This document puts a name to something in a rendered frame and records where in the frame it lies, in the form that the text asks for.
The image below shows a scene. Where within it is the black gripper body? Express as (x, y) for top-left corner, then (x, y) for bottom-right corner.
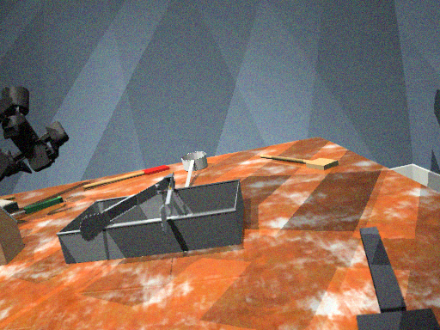
(4, 121), (69, 176)

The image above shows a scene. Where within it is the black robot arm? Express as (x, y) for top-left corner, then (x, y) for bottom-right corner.
(0, 86), (57, 182)

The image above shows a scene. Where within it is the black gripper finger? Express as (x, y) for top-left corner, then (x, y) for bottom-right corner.
(15, 161), (33, 174)
(50, 141), (63, 157)

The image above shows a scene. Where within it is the grey saucepan with white handle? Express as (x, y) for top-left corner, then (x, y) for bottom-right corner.
(181, 151), (208, 187)

